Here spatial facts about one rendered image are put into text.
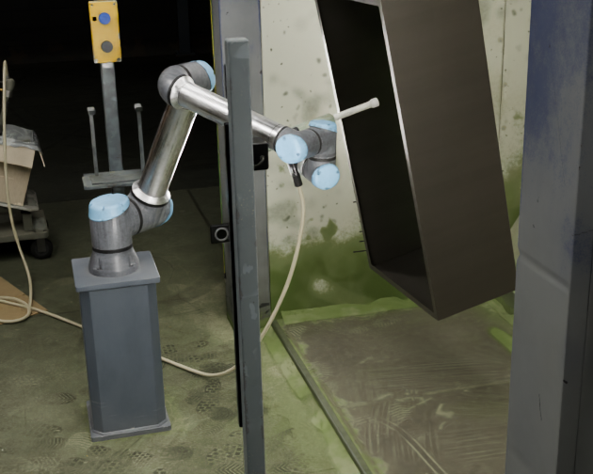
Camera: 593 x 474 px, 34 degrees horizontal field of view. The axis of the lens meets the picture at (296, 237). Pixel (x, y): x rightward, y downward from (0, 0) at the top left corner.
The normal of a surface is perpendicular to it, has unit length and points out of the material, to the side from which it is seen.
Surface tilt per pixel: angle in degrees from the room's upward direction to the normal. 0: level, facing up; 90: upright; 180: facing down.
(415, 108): 90
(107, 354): 90
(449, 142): 90
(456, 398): 0
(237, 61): 90
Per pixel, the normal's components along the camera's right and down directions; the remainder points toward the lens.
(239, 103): 0.26, 0.31
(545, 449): -0.96, 0.11
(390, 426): -0.02, -0.94
